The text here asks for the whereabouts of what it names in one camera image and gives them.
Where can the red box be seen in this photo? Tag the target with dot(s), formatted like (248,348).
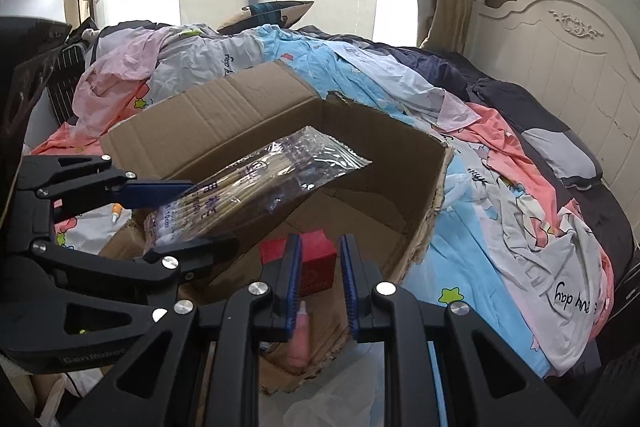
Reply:
(320,264)

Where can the clear packet of bamboo sticks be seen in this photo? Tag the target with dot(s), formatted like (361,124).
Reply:
(250,187)

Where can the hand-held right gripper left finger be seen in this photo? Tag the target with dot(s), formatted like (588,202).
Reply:
(296,287)

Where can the small glue tube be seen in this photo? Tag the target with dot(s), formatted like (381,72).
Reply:
(116,212)

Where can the dark printed pillow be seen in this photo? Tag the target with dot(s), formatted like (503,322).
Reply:
(270,14)

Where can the black striped bag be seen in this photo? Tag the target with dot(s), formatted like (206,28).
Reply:
(67,82)

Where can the cream carved headboard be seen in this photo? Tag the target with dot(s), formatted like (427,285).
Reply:
(575,72)

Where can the brown cardboard box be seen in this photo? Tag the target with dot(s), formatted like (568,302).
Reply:
(360,167)

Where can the dark ribbed object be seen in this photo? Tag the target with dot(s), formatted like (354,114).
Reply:
(620,392)

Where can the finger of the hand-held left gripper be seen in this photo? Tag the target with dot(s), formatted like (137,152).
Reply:
(200,254)
(150,193)

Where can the pink star printed bedsheet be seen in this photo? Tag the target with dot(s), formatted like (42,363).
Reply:
(60,139)

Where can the dark brown object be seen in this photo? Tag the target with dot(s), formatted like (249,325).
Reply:
(30,67)

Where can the pink bottle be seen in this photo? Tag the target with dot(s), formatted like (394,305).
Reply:
(298,347)

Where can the grey and blue printed duvet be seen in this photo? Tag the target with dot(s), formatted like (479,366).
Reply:
(350,67)

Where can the pale pink cloth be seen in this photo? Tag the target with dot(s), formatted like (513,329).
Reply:
(115,67)

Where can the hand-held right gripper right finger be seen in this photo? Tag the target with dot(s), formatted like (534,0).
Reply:
(348,287)

